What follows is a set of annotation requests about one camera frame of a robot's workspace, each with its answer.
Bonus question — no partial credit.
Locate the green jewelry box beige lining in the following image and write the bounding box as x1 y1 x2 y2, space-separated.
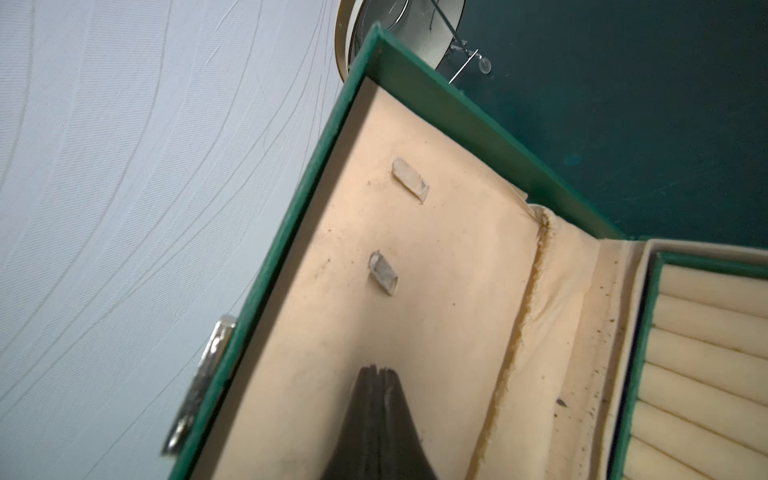
163 26 767 479

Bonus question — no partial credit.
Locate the round mirror on wire stand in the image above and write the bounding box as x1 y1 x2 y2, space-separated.
334 0 492 82

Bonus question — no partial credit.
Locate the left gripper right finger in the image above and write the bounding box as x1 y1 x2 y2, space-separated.
378 369 437 479

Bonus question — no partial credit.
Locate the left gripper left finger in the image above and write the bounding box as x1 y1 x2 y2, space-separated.
321 365 380 479

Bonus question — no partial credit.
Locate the green table mat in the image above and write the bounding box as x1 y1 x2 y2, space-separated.
439 0 767 248

